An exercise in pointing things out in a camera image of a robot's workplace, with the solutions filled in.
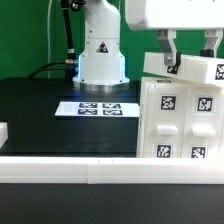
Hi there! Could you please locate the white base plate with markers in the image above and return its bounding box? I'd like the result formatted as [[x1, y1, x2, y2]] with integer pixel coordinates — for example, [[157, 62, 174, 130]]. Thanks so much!
[[55, 101, 139, 118]]

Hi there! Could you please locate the white U-shaped obstacle frame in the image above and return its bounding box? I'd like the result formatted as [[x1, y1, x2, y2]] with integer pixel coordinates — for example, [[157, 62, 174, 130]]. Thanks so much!
[[0, 121, 224, 185]]

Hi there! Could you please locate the white cabinet top block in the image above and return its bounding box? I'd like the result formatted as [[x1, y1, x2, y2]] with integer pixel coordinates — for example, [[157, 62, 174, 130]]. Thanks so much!
[[143, 52, 224, 87]]

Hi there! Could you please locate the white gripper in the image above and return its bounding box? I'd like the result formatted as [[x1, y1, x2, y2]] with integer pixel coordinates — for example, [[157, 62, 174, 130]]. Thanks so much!
[[125, 0, 224, 66]]

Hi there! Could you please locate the white thin cable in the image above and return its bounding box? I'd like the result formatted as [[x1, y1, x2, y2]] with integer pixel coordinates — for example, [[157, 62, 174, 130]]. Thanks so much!
[[46, 0, 54, 80]]

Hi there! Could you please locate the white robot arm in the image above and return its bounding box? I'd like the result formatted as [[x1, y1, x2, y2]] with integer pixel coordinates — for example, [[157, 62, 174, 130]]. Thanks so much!
[[59, 0, 224, 87]]

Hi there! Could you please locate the white cabinet body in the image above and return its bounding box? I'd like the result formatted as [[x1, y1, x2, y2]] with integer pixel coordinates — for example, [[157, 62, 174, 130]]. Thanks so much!
[[137, 77, 224, 159]]

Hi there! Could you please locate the black corrugated cable hose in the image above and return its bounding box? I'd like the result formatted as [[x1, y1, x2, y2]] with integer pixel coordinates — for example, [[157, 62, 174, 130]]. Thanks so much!
[[27, 0, 87, 81]]

